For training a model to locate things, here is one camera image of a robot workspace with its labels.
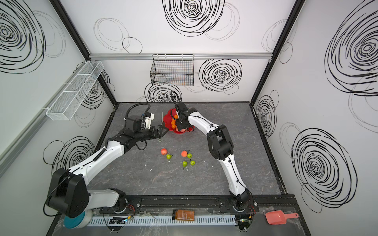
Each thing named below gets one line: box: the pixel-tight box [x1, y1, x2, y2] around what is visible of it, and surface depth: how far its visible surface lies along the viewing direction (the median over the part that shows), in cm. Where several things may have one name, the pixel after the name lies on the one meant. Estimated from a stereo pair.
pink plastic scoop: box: [265, 209, 299, 225], surface depth 71 cm
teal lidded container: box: [63, 209, 94, 229], surface depth 64 cm
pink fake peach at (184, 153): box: [180, 150, 188, 158], surface depth 91 cm
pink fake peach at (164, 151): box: [160, 147, 168, 156], surface depth 93 cm
